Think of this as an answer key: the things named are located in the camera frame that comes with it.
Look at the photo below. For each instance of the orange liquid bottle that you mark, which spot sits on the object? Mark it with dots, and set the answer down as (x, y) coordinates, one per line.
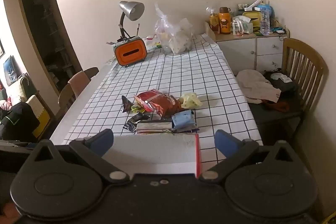
(214, 22)

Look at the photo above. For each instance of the dark brown chair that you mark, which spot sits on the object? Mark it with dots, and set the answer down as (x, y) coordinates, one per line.
(92, 72)

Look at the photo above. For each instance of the bright red snack bag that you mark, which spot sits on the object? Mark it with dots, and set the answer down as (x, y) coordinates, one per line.
(147, 98)

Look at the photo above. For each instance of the white black checkered tablecloth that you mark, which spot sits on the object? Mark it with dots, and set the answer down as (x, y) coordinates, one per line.
(183, 69)

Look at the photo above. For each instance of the orange red cloth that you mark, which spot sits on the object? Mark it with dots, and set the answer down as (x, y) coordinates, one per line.
(278, 106)

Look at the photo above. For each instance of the silver desk lamp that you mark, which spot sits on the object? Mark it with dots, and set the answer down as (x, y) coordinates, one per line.
(131, 8)

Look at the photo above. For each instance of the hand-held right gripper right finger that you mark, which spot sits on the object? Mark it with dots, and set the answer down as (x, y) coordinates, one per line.
(225, 142)

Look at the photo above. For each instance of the white cabinet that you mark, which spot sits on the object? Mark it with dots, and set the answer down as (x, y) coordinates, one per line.
(241, 53)

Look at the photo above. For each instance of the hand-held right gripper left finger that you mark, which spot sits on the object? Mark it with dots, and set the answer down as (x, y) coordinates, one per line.
(101, 141)

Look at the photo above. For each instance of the brown wooden chair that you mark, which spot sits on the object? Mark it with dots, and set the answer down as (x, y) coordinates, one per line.
(65, 98)

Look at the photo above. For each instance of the white cardboard box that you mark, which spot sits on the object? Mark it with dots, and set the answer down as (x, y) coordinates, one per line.
(152, 153)

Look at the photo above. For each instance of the wooden slatted chair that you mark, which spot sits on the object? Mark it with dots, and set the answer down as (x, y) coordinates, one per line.
(317, 61)

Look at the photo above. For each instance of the clear plastic bag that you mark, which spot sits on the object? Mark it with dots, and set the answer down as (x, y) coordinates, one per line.
(176, 40)

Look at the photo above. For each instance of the pale yellow snack packet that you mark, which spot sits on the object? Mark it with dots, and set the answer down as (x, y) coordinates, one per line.
(191, 100)

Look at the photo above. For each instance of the black jacket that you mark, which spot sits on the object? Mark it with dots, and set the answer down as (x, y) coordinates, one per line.
(18, 119)

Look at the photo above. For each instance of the black triangular snack packet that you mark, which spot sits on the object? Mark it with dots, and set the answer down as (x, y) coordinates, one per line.
(126, 104)

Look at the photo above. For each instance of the blue globe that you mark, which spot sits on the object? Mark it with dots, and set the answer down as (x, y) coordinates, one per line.
(269, 10)

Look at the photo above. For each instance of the beige cloth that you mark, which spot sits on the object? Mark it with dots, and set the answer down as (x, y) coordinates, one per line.
(254, 82)

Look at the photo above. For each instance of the blue wall poster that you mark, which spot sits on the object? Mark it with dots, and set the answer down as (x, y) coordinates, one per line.
(10, 70)

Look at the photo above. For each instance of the silver snack packet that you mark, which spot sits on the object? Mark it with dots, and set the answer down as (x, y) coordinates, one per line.
(155, 126)

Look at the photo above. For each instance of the dark bookcase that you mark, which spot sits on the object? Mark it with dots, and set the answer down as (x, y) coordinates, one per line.
(52, 43)

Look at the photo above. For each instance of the orange thermos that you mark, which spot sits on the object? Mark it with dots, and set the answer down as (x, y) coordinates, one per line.
(224, 22)

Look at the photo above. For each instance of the blue snack packet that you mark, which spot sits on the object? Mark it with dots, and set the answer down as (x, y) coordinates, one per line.
(182, 120)

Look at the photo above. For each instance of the green wipes pack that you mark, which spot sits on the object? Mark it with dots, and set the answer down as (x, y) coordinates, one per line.
(152, 45)

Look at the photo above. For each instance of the yellow tissue box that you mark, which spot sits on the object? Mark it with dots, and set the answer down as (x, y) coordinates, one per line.
(256, 22)

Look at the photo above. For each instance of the orange tissue box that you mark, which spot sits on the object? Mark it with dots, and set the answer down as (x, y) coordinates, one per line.
(131, 53)

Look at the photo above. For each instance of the white gift bag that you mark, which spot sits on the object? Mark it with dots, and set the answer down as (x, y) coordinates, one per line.
(242, 28)

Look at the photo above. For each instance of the yellow white cushion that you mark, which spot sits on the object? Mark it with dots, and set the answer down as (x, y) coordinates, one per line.
(39, 113)

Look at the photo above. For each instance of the black bag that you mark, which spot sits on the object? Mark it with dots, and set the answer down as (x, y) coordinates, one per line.
(288, 87)

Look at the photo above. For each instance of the clear water bottle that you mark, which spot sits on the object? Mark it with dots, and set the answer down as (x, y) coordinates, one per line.
(265, 22)

